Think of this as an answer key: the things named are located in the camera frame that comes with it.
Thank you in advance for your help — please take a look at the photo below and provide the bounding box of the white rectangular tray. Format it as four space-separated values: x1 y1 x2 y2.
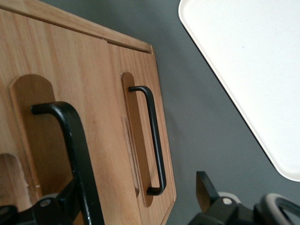
178 0 300 181

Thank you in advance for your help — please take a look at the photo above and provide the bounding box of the black metal drawer handle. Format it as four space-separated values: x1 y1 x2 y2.
31 100 105 225
128 86 167 196

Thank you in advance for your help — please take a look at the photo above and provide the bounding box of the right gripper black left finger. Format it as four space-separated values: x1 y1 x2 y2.
0 179 82 225

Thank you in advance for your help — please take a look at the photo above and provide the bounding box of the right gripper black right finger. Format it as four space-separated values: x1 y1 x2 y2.
189 171 265 225

